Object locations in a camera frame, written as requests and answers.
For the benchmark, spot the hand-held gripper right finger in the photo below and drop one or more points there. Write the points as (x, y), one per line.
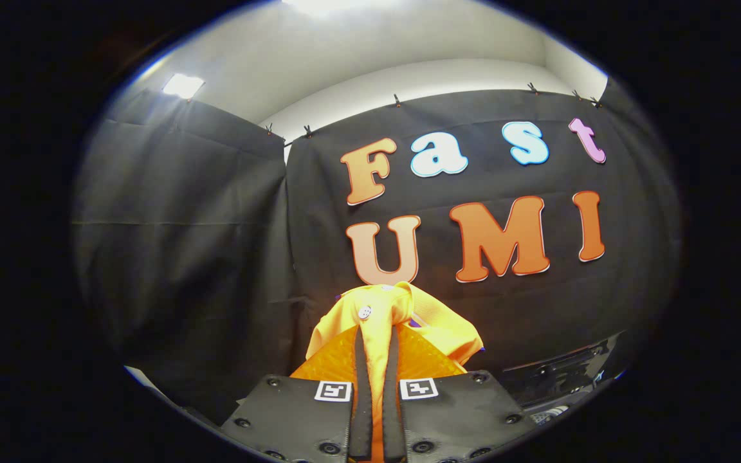
(393, 411)

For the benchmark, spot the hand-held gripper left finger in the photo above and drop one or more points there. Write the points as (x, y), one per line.
(361, 411)

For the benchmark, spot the orange shirt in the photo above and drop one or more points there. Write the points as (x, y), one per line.
(396, 305)

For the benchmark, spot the dark washing machine lid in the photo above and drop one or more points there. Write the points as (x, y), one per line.
(557, 373)

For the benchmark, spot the black backdrop cloth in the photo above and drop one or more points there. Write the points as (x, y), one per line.
(216, 257)

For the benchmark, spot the row of cloth clips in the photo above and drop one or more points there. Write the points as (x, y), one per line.
(397, 101)

